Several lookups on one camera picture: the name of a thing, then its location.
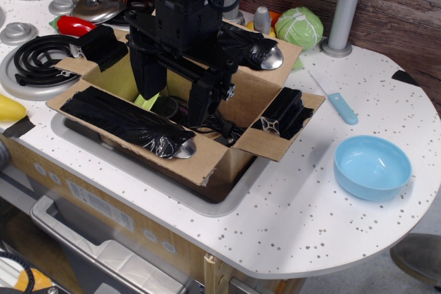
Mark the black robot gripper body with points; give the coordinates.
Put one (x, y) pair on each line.
(183, 34)

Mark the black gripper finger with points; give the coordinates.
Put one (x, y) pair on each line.
(150, 76)
(204, 98)

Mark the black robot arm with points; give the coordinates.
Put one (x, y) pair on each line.
(182, 37)

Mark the light blue bowl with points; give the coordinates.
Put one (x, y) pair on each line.
(371, 168)

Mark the open cardboard box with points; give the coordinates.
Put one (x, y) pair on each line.
(215, 168)

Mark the grey salt shaker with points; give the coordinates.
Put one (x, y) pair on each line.
(262, 20)

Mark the silver pot lid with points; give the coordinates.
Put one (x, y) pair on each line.
(97, 11)

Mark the red toy pepper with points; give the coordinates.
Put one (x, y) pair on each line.
(72, 26)

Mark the green toy cabbage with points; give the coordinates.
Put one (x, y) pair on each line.
(301, 27)

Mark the grey stove knob rear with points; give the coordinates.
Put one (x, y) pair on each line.
(61, 7)

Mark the grey stove knob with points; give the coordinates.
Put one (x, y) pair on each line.
(17, 33)
(61, 7)

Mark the front black stove burner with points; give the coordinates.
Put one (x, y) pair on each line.
(29, 72)

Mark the black tape piece on counter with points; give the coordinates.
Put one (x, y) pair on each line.
(20, 128)

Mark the grey stove knob front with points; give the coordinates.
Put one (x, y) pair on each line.
(17, 33)

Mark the grey metal pole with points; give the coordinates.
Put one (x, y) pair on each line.
(337, 44)

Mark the yellow toy banana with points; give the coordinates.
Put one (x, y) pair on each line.
(11, 110)

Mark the blue handled toy knife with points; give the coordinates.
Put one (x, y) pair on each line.
(334, 97)

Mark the silver oven door handle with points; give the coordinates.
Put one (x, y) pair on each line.
(103, 260)

